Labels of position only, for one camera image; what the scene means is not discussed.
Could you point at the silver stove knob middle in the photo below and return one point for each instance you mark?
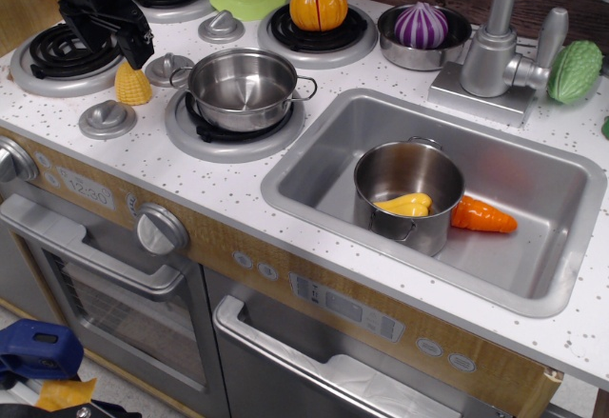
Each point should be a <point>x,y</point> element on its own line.
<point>169,70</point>

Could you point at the silver oven dial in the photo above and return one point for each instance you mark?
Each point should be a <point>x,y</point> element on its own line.
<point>16,162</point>
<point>159,231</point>

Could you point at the silver stove knob back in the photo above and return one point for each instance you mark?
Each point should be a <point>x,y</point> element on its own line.
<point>222,28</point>

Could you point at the dishwasher door with handle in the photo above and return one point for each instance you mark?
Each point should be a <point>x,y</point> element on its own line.
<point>278,362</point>

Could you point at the yellow toy pepper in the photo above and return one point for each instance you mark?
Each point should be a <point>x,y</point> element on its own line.
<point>408,205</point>

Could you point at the blue clamp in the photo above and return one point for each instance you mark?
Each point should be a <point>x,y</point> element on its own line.
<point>40,351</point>

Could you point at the purple toy onion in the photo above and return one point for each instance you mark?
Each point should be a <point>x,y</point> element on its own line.
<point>421,27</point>

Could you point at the oven clock display panel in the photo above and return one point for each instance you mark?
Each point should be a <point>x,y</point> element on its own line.
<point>87,188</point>

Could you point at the yellow toy corn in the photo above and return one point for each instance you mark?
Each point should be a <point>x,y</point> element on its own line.
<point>131,86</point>

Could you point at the front left black burner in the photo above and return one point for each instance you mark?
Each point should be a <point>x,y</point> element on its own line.
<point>56,63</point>

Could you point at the silver toy faucet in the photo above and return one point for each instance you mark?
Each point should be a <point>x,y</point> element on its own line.
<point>495,82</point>

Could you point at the green toy bitter gourd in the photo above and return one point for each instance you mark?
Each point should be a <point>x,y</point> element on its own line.
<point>574,72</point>

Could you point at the yellow tape piece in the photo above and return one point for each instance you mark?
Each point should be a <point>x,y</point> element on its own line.
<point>59,394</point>

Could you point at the dishwasher control panel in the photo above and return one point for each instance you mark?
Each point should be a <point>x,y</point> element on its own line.
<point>353,311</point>

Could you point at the silver oven dial left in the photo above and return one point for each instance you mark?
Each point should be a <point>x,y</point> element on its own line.
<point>16,162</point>

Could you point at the silver stove knob front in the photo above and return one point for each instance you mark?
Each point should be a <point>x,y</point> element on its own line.
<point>107,120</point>

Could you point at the tall steel pot in sink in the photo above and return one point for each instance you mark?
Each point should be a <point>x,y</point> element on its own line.
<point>406,191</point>

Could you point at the silver oven dial right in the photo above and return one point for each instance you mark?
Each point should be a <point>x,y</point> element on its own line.
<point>159,231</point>

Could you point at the grey sink basin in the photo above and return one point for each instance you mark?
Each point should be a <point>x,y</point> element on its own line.
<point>554,195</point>

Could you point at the orange toy carrot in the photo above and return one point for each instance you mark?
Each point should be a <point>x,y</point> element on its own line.
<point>474,214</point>

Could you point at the oven door with handle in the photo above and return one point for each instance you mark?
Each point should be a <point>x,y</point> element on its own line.
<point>145,316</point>

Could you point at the back right black burner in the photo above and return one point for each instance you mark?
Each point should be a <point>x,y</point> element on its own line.
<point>350,42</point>

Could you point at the steel pan on stove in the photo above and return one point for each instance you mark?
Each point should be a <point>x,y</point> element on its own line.
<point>242,89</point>

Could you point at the orange toy pumpkin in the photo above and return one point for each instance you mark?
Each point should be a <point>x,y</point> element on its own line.
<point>318,15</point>

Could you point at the silver stove knob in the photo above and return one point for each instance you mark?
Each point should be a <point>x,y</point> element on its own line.
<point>169,70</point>
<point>107,120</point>
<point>222,28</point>

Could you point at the front right black burner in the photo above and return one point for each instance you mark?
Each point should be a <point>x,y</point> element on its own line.
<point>197,138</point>

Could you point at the small steel bowl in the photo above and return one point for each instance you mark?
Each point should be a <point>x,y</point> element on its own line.
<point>452,49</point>

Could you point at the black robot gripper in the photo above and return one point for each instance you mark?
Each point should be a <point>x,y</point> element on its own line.
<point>94,21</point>

